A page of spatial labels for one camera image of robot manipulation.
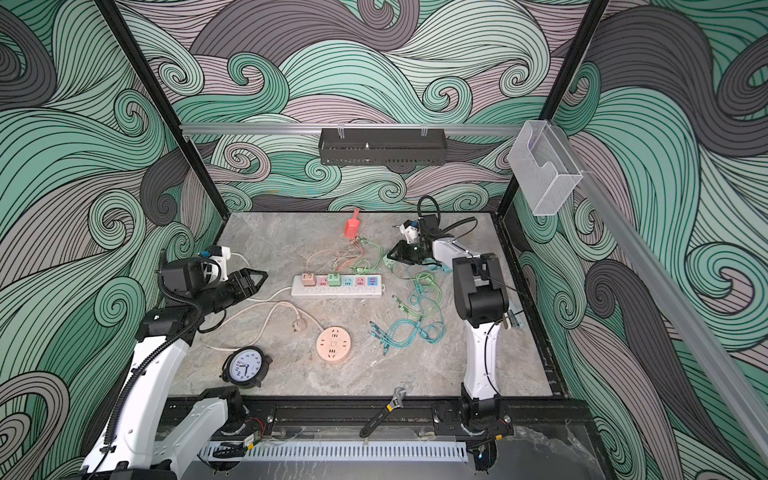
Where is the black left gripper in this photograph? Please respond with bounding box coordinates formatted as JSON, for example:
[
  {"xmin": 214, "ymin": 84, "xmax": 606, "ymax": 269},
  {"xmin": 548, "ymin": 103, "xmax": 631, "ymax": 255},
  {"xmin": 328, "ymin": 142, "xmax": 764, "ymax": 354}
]
[{"xmin": 194, "ymin": 268, "xmax": 267, "ymax": 318}]

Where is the pink usb cable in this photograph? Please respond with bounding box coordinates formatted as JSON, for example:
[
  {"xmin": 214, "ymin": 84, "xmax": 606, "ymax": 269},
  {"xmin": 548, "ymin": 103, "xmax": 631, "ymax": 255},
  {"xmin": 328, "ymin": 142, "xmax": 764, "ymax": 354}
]
[{"xmin": 302, "ymin": 236, "xmax": 361, "ymax": 277}]

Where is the light green usb cable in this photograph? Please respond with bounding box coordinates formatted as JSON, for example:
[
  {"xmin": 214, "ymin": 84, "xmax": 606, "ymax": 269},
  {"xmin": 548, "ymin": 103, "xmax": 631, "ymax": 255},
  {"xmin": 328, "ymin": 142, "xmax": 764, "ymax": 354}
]
[
  {"xmin": 338, "ymin": 236, "xmax": 391, "ymax": 277},
  {"xmin": 389, "ymin": 263, "xmax": 448, "ymax": 328}
]

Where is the white multicolour power strip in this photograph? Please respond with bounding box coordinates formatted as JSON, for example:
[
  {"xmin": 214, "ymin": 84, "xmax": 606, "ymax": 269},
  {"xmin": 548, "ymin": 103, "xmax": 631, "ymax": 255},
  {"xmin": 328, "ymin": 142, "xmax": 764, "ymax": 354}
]
[{"xmin": 291, "ymin": 274, "xmax": 384, "ymax": 299}]

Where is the pink usb charger plug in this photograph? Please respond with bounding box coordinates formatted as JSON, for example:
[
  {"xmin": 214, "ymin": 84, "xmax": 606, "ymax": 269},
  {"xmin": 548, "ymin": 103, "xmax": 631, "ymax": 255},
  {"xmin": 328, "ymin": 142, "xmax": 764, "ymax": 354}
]
[{"xmin": 301, "ymin": 273, "xmax": 317, "ymax": 287}]

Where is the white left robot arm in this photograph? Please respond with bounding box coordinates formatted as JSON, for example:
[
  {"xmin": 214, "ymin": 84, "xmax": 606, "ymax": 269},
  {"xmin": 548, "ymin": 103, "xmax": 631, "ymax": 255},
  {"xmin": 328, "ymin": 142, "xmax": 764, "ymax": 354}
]
[{"xmin": 76, "ymin": 247, "xmax": 272, "ymax": 479}]

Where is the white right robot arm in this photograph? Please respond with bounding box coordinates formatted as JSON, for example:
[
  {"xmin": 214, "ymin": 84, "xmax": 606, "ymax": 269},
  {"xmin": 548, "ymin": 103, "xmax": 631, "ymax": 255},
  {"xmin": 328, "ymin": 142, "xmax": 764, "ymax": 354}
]
[{"xmin": 387, "ymin": 195, "xmax": 510, "ymax": 430}]

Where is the red plastic scoop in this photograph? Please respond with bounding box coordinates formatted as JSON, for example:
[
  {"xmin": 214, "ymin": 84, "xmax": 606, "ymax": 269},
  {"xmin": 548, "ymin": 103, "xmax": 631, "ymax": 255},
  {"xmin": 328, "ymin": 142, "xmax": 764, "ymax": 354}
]
[{"xmin": 344, "ymin": 208, "xmax": 361, "ymax": 240}]

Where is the black alarm clock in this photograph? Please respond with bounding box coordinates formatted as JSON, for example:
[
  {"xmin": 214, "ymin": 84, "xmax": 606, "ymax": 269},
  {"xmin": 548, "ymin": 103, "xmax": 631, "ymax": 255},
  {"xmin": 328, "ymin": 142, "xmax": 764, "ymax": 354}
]
[{"xmin": 220, "ymin": 346, "xmax": 273, "ymax": 388}]

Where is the round pink socket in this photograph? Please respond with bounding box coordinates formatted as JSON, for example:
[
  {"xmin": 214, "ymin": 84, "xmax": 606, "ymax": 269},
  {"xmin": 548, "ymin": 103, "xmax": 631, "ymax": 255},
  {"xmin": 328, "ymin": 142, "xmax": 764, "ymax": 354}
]
[{"xmin": 316, "ymin": 326, "xmax": 351, "ymax": 364}]

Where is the small white silver box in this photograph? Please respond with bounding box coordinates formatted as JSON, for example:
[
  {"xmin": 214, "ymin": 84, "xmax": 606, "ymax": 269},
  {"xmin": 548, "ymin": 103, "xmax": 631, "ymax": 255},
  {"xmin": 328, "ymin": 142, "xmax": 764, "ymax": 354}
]
[{"xmin": 503, "ymin": 308, "xmax": 525, "ymax": 330}]

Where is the adjustable wrench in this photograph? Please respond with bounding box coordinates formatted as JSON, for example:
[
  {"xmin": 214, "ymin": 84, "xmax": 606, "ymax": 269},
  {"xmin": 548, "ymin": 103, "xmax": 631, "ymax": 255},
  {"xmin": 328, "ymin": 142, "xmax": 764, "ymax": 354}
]
[{"xmin": 359, "ymin": 386, "xmax": 407, "ymax": 439}]

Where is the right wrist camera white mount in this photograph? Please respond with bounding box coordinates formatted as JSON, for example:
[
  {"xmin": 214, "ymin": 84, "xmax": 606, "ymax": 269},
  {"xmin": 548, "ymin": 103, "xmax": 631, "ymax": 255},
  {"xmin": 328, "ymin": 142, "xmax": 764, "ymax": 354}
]
[{"xmin": 399, "ymin": 220, "xmax": 420, "ymax": 244}]

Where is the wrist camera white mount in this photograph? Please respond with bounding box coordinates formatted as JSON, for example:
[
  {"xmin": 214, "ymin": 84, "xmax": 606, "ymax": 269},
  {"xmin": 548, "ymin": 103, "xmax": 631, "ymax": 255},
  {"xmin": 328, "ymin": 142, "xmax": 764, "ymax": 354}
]
[
  {"xmin": 399, "ymin": 220, "xmax": 420, "ymax": 244},
  {"xmin": 200, "ymin": 245, "xmax": 231, "ymax": 284}
]

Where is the white power strip cord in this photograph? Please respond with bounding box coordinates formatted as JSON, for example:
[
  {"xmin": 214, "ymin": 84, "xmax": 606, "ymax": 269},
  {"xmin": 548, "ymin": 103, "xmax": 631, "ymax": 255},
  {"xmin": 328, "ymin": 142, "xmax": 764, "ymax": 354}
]
[{"xmin": 230, "ymin": 251, "xmax": 294, "ymax": 301}]

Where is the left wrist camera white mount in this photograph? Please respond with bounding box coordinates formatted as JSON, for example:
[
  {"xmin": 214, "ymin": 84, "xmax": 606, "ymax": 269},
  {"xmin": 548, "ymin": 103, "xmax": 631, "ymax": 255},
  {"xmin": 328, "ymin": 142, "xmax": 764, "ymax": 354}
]
[{"xmin": 200, "ymin": 245, "xmax": 231, "ymax": 284}]

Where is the pink round plug with cord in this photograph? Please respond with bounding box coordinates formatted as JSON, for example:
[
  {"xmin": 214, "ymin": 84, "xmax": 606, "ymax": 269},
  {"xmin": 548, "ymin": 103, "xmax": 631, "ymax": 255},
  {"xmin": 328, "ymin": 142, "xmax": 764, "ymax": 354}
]
[{"xmin": 200, "ymin": 299, "xmax": 328, "ymax": 353}]

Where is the black wall tray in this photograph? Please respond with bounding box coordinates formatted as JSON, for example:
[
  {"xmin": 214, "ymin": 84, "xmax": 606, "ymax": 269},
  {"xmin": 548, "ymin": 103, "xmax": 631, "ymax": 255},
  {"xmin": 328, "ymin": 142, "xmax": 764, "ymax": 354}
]
[{"xmin": 318, "ymin": 127, "xmax": 448, "ymax": 167}]

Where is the aluminium rail back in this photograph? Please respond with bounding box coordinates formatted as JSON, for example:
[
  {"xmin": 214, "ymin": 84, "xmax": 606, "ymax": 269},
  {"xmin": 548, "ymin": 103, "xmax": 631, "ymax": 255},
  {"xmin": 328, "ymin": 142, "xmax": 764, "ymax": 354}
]
[{"xmin": 179, "ymin": 122, "xmax": 522, "ymax": 137}]

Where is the aluminium rail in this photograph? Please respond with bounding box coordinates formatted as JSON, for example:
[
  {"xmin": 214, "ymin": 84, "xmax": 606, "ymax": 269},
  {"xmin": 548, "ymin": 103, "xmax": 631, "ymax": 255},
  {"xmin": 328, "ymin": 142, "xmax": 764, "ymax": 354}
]
[
  {"xmin": 179, "ymin": 122, "xmax": 522, "ymax": 137},
  {"xmin": 548, "ymin": 124, "xmax": 767, "ymax": 460}
]

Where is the clear plastic wall holder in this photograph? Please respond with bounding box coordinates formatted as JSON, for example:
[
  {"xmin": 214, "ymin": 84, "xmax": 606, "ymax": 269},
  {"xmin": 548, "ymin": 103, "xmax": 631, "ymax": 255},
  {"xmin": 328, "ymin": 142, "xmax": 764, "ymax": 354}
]
[{"xmin": 507, "ymin": 120, "xmax": 583, "ymax": 217}]

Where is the white slotted cable duct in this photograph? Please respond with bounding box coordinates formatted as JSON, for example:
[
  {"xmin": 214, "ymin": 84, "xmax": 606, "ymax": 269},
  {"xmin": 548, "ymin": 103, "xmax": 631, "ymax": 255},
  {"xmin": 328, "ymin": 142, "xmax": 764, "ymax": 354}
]
[{"xmin": 229, "ymin": 440, "xmax": 469, "ymax": 463}]

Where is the aluminium rail right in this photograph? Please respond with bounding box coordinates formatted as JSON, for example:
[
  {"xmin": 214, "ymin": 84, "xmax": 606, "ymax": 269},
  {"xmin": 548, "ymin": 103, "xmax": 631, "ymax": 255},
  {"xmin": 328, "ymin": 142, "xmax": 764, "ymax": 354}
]
[{"xmin": 548, "ymin": 124, "xmax": 767, "ymax": 460}]

